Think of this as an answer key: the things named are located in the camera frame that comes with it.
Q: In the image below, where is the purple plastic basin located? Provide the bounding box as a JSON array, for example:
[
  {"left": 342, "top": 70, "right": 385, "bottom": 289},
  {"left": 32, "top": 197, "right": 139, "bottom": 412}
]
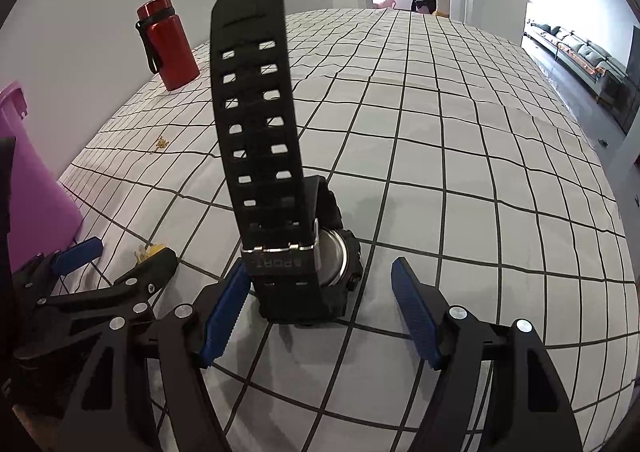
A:
[{"left": 0, "top": 81, "right": 85, "bottom": 273}]

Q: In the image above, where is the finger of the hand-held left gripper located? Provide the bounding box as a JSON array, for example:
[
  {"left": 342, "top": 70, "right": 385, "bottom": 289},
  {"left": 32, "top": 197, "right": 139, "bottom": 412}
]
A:
[
  {"left": 37, "top": 247, "right": 178, "bottom": 328},
  {"left": 12, "top": 237, "right": 105, "bottom": 294}
]

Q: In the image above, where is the grey green sofa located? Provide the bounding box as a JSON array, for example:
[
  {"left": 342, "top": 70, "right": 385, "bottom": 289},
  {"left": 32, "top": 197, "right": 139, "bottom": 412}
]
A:
[{"left": 525, "top": 21, "right": 628, "bottom": 106}]

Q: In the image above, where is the black sport watch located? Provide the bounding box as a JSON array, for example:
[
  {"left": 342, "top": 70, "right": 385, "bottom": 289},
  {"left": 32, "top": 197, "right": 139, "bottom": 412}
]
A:
[{"left": 209, "top": 0, "right": 362, "bottom": 329}]

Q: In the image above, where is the white checkered tablecloth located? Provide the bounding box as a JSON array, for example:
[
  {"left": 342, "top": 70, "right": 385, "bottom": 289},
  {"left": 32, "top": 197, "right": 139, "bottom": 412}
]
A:
[{"left": 10, "top": 7, "right": 628, "bottom": 452}]

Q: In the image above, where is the yellow translucent pendant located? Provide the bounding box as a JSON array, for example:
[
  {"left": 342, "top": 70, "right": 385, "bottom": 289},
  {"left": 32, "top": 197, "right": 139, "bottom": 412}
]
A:
[{"left": 134, "top": 242, "right": 166, "bottom": 264}]

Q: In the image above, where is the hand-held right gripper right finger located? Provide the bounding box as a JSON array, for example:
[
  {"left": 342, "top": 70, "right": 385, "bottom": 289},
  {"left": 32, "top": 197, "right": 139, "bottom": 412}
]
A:
[{"left": 390, "top": 257, "right": 583, "bottom": 452}]

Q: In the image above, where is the red water bottle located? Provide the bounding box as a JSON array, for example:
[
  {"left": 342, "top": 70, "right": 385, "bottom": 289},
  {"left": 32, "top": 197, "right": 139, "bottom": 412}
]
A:
[{"left": 135, "top": 0, "right": 201, "bottom": 92}]

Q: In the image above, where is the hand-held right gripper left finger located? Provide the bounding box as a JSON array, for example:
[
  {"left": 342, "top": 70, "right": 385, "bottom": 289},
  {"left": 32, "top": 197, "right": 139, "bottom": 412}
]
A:
[{"left": 60, "top": 259, "right": 251, "bottom": 452}]

